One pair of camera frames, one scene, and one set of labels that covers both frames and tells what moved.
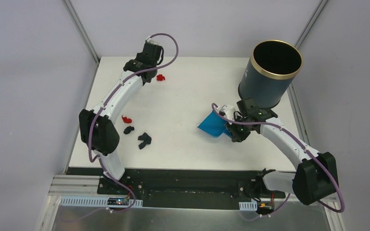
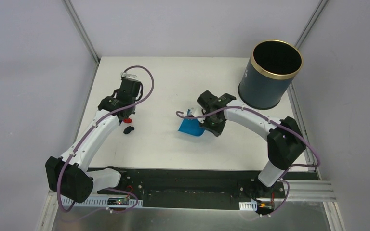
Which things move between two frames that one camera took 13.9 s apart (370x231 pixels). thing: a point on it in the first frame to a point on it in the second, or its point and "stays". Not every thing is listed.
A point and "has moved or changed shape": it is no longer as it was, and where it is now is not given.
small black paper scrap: [128, 129] stays
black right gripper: [235, 136] to [216, 131]
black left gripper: [152, 52] to [131, 88]
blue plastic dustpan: [214, 125] has moved or changed shape
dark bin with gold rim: [273, 65] stays
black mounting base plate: [183, 189] stays
